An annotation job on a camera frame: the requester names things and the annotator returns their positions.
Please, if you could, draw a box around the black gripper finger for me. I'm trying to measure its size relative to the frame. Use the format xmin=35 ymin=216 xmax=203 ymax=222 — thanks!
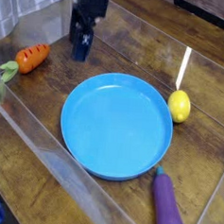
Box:
xmin=69 ymin=4 xmax=80 ymax=43
xmin=72 ymin=28 xmax=94 ymax=61

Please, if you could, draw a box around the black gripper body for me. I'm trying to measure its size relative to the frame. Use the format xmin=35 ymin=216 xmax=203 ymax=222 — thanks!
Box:
xmin=74 ymin=0 xmax=110 ymax=27

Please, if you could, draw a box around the orange toy carrot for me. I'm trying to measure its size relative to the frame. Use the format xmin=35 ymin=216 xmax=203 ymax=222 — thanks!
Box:
xmin=0 ymin=43 xmax=50 ymax=83

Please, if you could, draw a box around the blue round plate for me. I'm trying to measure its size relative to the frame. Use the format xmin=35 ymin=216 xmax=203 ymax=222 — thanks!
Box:
xmin=60 ymin=73 xmax=173 ymax=181

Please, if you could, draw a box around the dark wooden baseboard strip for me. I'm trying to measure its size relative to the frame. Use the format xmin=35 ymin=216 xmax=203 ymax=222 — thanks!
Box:
xmin=174 ymin=0 xmax=224 ymax=30

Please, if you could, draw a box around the yellow toy lemon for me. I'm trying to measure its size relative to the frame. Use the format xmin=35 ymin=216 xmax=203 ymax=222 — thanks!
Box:
xmin=167 ymin=90 xmax=191 ymax=123

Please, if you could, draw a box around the purple toy eggplant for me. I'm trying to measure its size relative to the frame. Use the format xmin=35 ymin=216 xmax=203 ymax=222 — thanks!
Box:
xmin=152 ymin=166 xmax=183 ymax=224

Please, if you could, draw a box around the clear acrylic enclosure wall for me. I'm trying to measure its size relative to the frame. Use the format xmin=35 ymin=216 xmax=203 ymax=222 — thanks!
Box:
xmin=0 ymin=71 xmax=136 ymax=224

